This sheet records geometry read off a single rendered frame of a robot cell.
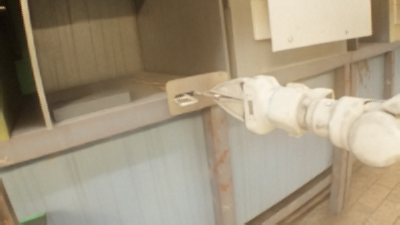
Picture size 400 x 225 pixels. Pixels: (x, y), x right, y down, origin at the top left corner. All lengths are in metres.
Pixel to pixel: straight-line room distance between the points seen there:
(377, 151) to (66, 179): 0.62
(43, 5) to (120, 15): 0.33
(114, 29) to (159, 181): 0.71
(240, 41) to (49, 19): 0.77
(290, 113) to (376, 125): 0.14
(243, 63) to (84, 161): 0.49
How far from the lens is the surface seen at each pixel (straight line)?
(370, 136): 0.35
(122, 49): 1.24
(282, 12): 0.71
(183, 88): 0.62
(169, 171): 0.78
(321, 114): 0.40
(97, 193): 0.73
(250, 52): 0.79
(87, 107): 0.64
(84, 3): 1.22
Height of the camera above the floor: 1.00
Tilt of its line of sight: 14 degrees down
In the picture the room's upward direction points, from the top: 7 degrees counter-clockwise
